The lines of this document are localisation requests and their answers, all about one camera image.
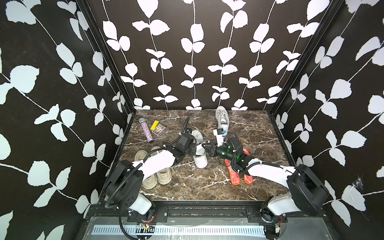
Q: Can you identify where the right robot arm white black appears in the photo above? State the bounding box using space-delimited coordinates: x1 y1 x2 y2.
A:
202 137 329 219

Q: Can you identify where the purple glitter tube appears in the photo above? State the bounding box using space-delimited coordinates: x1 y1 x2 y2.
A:
139 118 154 143

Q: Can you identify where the beige sneaker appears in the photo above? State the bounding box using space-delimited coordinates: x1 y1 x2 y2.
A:
150 146 172 185
134 150 158 190

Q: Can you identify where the small purple card box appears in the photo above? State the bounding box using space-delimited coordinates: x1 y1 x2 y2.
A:
152 124 166 136

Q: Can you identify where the red orange insole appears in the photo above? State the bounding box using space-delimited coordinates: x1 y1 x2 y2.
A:
225 159 241 186

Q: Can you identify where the yellow wedge block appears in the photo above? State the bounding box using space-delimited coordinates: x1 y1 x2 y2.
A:
151 121 160 131

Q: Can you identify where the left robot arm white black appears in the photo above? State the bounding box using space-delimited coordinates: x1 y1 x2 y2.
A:
105 133 197 215

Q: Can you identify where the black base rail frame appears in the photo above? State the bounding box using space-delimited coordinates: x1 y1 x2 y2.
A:
83 200 331 224

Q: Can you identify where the white slotted cable duct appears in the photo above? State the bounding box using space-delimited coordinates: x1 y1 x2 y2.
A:
90 224 267 238

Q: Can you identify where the white sneaker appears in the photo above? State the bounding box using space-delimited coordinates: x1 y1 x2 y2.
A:
215 106 230 132
192 130 208 169

